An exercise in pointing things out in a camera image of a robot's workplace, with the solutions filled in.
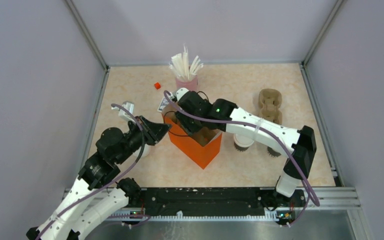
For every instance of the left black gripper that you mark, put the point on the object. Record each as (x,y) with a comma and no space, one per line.
(153,131)

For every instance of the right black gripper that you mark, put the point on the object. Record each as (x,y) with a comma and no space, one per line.
(182,118)

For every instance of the orange paper bag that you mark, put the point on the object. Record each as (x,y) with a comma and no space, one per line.
(202,156)

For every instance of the white plastic cup lid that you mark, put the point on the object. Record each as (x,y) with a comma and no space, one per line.
(242,141)

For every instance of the black paper coffee cup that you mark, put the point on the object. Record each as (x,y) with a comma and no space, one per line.
(241,148)

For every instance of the brown pulp cup carrier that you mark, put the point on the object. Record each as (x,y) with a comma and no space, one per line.
(204,136)

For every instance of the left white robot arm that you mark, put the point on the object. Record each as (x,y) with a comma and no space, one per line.
(100,189)

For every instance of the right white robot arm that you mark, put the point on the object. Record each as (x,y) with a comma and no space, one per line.
(297,145)

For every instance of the pink straw holder cup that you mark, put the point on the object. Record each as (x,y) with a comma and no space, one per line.
(191,85)

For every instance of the blue playing card box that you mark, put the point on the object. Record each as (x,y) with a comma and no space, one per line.
(163,103)

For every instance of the small orange cube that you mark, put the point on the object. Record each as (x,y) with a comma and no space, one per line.
(157,85)

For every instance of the white wrapped straws bundle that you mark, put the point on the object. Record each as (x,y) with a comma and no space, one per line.
(184,69)

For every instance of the stack of paper cups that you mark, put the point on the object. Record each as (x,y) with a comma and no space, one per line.
(273,153)

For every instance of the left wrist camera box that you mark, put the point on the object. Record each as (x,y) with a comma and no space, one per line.
(126,111)

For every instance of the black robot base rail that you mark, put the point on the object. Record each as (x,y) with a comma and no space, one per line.
(215,202)

